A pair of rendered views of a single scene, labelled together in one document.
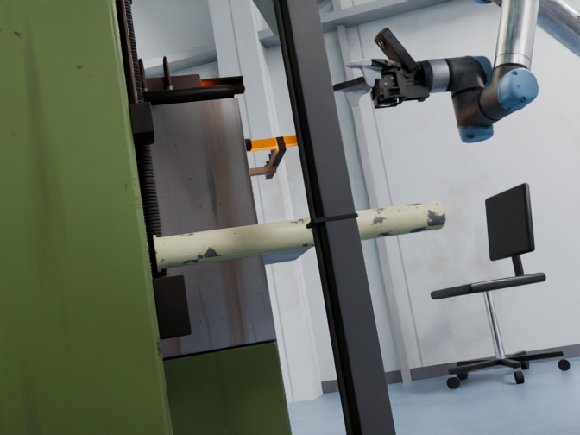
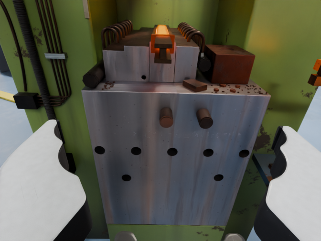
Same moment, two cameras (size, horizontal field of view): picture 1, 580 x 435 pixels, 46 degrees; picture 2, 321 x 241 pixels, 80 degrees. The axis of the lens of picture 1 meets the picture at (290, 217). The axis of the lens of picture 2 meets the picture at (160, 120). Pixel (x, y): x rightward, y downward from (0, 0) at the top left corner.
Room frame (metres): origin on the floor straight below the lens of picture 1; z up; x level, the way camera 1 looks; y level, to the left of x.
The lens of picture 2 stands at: (1.44, -0.26, 1.06)
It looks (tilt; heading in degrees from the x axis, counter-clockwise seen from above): 30 degrees down; 102
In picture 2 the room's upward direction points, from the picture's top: 2 degrees clockwise
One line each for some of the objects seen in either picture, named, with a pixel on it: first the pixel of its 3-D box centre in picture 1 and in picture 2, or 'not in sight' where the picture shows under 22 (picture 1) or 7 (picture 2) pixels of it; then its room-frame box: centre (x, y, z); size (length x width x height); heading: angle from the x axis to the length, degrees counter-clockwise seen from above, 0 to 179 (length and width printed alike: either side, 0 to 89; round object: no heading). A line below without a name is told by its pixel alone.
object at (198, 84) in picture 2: not in sight; (194, 84); (1.43, 0.14, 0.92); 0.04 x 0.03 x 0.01; 134
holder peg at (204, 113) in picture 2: not in sight; (204, 118); (1.46, 0.09, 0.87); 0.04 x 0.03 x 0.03; 103
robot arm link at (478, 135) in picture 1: (477, 113); not in sight; (1.47, -0.44, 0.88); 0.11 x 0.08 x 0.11; 21
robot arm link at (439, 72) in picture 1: (431, 77); not in sight; (1.48, -0.36, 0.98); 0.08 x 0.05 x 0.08; 12
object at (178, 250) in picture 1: (305, 233); not in sight; (1.02, -0.02, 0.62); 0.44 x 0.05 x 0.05; 103
